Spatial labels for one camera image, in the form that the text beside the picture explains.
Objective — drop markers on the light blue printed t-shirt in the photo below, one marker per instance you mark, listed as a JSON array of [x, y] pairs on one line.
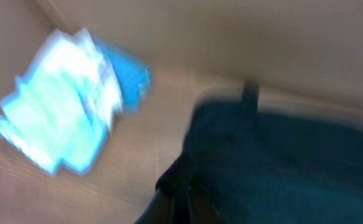
[[46, 120]]

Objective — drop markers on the beige folded shirt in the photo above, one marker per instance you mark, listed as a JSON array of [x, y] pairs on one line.
[[80, 60]]

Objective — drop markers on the black t-shirt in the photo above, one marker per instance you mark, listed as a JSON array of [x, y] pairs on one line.
[[262, 167]]

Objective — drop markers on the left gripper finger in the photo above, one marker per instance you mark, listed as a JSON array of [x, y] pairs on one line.
[[159, 210]]

